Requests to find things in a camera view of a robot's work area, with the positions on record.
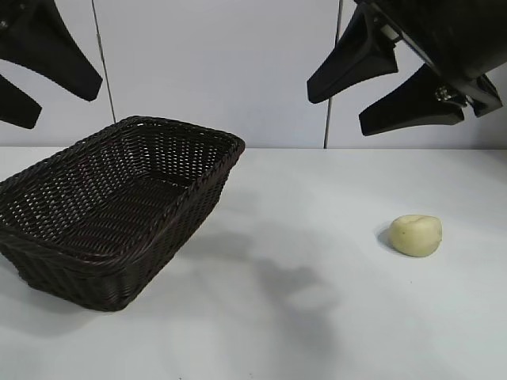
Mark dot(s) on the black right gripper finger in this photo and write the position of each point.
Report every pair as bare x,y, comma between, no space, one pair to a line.
404,112
348,71

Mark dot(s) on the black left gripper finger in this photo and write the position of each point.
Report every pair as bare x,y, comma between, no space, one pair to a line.
39,47
16,107

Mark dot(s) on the dark brown wicker basket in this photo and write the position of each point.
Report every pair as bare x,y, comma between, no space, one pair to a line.
119,206

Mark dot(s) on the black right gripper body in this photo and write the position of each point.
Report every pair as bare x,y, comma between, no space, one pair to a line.
455,35

